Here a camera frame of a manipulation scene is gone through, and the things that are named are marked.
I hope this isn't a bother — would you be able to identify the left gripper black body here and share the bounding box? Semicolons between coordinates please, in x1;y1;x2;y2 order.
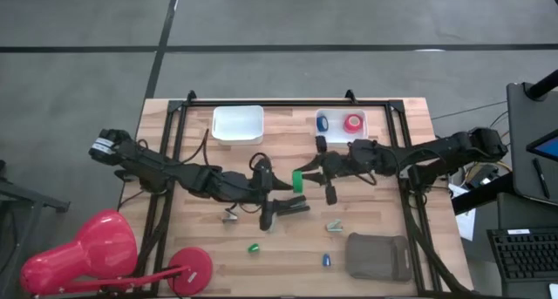
245;158;277;232

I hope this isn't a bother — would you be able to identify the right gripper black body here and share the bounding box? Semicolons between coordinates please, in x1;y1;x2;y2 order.
315;135;350;206

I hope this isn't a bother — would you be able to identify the black stapler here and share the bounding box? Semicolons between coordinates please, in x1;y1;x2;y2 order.
274;195;311;217

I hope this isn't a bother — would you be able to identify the white plastic tape bin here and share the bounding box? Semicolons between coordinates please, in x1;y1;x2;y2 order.
314;109;370;146

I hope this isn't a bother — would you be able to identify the red tape roll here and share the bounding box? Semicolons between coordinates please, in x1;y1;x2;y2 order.
343;113;364;134

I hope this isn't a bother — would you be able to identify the empty white plastic bin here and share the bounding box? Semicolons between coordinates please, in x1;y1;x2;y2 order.
211;105;266;146

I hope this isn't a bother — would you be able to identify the grey-brown fabric pouch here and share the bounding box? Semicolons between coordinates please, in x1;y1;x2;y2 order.
344;232;413;282

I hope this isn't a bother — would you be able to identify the white paper sheet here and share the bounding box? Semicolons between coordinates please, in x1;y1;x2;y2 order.
446;183;477;242

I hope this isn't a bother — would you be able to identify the black beam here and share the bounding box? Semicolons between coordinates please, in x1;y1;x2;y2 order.
451;172;515;216

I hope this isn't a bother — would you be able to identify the black power adapter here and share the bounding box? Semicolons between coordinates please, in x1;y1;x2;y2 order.
468;164;500;190

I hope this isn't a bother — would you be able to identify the grey side table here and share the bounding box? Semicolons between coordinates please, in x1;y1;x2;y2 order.
496;192;558;299

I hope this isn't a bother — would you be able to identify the red desk lamp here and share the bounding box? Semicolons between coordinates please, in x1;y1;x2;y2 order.
19;209;214;298

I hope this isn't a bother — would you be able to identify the grey laptop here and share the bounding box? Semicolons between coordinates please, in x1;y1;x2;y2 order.
507;83;558;207

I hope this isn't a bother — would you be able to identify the black pen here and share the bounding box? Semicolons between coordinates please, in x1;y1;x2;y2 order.
532;158;551;200

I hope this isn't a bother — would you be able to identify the black keyboard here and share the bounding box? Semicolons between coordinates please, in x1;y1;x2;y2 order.
487;228;558;282

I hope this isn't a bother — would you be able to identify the tablet with blue screen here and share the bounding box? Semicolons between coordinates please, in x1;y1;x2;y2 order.
526;131;558;162

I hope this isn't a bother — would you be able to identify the black pole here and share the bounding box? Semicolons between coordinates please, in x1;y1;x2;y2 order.
525;70;558;102

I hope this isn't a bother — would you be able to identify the black stand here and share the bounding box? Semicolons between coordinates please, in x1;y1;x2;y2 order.
0;159;71;299

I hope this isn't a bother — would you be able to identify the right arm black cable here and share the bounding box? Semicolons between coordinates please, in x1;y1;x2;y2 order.
348;159;380;187

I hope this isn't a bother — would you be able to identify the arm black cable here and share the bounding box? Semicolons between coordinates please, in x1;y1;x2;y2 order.
348;159;380;187
187;127;272;173

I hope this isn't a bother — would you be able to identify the black metal table frame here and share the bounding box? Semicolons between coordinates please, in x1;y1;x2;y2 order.
133;89;474;298

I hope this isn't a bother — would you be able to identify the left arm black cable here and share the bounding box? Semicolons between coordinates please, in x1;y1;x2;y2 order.
187;127;272;173

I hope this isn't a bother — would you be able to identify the thin black floor cable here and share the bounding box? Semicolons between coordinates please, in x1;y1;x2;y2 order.
431;99;509;121

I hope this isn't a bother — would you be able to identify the yellow cable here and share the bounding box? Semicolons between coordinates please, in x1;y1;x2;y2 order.
464;157;514;180

